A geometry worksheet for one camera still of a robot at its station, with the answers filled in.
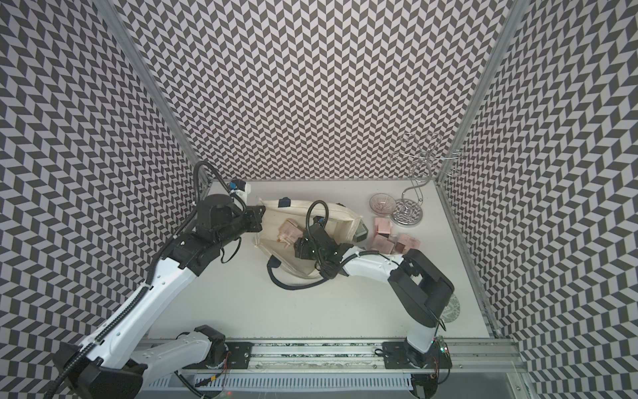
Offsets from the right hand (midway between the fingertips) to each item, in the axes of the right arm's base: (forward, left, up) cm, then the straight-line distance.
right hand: (302, 249), depth 88 cm
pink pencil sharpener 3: (+4, -39, -4) cm, 39 cm away
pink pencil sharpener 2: (+3, -29, -3) cm, 30 cm away
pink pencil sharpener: (+12, -31, -3) cm, 33 cm away
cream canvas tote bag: (+5, -15, +10) cm, 18 cm away
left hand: (+2, +9, +21) cm, 22 cm away
